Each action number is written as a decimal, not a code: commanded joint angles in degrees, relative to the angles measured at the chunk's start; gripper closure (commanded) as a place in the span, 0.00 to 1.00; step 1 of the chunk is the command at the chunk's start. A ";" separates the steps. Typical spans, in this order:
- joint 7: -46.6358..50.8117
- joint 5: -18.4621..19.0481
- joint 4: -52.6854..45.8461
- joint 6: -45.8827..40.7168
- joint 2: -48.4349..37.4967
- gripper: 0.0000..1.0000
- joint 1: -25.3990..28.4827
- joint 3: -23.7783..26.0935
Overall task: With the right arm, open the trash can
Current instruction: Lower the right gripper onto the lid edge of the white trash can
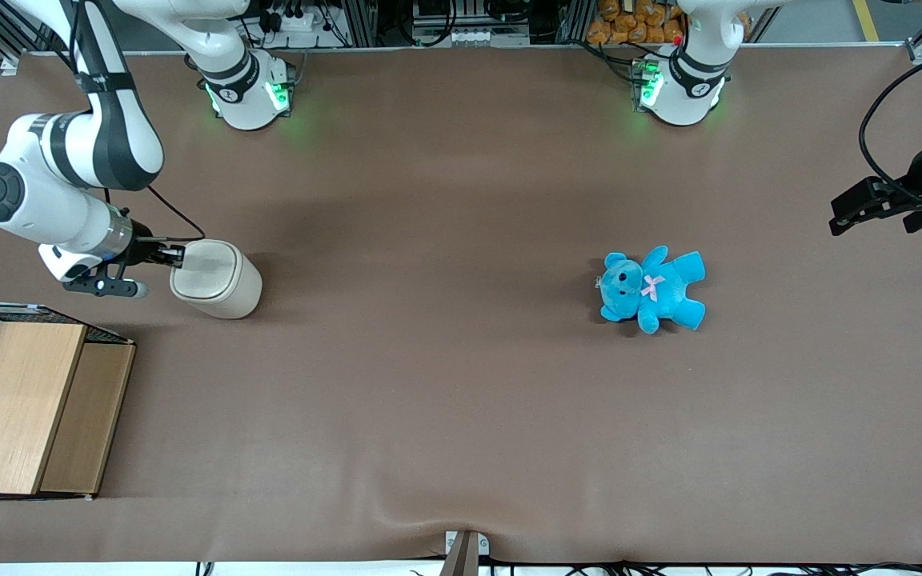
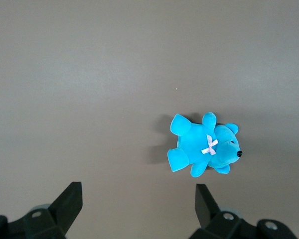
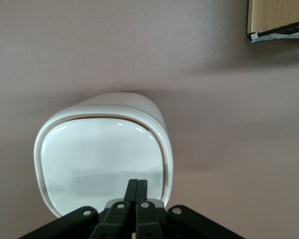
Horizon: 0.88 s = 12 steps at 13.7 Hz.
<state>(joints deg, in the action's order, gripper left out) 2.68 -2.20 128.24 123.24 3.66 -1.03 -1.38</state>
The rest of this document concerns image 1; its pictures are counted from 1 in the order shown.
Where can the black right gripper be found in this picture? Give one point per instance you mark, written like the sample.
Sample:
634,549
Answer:
142,250

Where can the white square trash can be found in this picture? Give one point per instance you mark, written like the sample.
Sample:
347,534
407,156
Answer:
225,288

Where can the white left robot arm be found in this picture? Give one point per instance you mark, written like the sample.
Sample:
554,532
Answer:
681,88

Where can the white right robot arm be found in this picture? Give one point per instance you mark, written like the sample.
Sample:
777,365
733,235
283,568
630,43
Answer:
121,136

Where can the light wooden box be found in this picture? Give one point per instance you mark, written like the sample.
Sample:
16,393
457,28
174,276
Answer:
13,400

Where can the blue teddy bear plush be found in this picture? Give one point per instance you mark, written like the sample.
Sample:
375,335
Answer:
665,292

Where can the white power strip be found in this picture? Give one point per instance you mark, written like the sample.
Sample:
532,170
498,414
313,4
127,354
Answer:
301,20

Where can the orange plush toy pile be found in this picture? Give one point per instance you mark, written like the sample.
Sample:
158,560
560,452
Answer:
629,24

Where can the white connector block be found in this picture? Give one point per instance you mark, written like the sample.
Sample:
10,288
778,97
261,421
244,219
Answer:
469,36

